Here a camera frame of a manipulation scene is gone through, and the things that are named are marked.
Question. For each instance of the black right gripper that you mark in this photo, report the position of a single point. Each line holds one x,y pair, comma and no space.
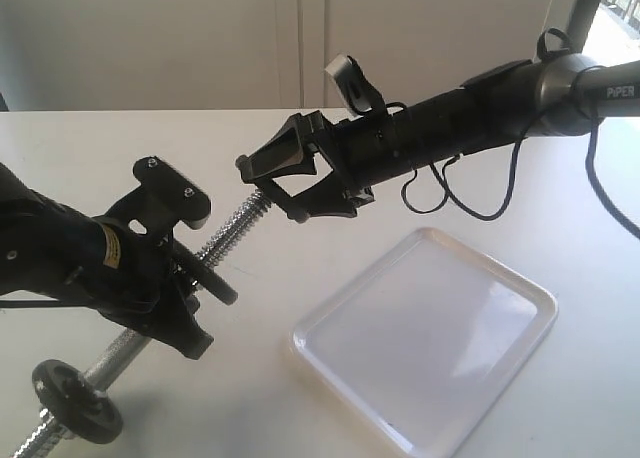
291,152

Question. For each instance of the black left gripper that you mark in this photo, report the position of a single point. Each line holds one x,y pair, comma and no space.
132,281

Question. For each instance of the black weight plate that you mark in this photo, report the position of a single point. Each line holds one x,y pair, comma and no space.
274,192
46,379
196,273

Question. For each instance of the chrome threaded dumbbell bar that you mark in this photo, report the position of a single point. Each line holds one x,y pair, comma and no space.
52,427

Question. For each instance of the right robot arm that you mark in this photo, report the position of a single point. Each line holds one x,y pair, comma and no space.
562,95

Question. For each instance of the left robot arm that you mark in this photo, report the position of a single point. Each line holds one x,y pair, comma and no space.
32,242

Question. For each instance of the chrome star collar nut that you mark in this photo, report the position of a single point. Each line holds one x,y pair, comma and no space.
81,402

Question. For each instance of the white rectangular plastic tray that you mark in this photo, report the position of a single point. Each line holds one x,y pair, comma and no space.
423,342

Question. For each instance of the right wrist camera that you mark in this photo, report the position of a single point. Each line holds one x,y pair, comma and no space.
358,95

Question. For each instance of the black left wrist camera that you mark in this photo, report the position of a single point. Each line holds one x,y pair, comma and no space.
163,198

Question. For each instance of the dark window frame post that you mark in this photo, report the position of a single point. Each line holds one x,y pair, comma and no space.
580,21

